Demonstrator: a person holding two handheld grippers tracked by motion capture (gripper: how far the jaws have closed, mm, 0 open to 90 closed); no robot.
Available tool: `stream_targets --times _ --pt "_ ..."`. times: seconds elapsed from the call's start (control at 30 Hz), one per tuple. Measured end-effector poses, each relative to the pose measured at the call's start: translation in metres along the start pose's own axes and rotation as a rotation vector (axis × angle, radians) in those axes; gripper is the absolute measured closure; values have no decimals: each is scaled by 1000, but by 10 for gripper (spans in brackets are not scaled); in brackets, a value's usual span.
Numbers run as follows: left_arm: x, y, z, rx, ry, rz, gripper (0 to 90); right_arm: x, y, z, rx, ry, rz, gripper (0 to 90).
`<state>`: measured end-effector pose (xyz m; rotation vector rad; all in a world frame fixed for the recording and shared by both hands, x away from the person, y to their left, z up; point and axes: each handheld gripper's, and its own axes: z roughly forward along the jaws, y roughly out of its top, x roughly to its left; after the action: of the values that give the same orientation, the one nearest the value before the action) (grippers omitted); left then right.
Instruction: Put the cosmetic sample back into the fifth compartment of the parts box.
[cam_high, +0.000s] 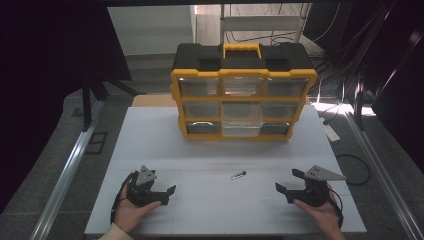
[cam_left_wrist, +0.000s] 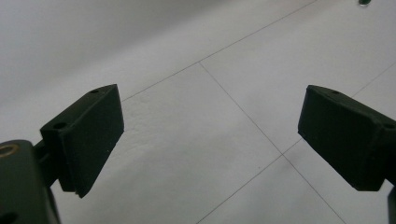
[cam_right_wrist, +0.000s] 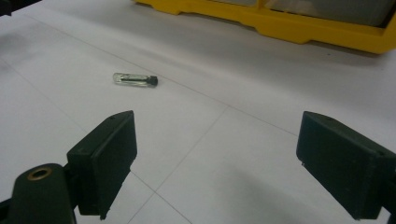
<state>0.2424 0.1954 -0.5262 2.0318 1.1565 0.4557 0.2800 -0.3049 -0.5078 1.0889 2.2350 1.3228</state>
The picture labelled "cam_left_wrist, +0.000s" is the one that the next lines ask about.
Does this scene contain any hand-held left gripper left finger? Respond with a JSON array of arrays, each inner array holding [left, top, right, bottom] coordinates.
[[33, 83, 125, 199]]

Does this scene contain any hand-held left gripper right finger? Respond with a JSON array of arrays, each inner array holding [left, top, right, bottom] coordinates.
[[297, 84, 396, 192]]

